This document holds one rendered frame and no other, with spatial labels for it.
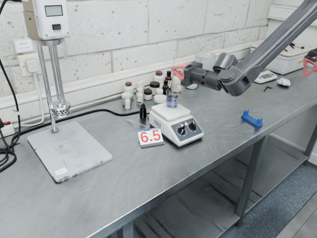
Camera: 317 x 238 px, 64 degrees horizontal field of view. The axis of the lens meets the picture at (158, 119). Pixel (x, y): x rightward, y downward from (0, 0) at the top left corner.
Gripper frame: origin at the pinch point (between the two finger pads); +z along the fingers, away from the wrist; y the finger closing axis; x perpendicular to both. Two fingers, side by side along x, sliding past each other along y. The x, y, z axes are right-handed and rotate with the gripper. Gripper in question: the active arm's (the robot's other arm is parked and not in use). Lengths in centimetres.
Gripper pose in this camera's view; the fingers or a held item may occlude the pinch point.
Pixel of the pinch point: (173, 69)
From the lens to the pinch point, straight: 97.2
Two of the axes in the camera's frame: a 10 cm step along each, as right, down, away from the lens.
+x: -0.3, 8.7, 5.0
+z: -7.8, -3.4, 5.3
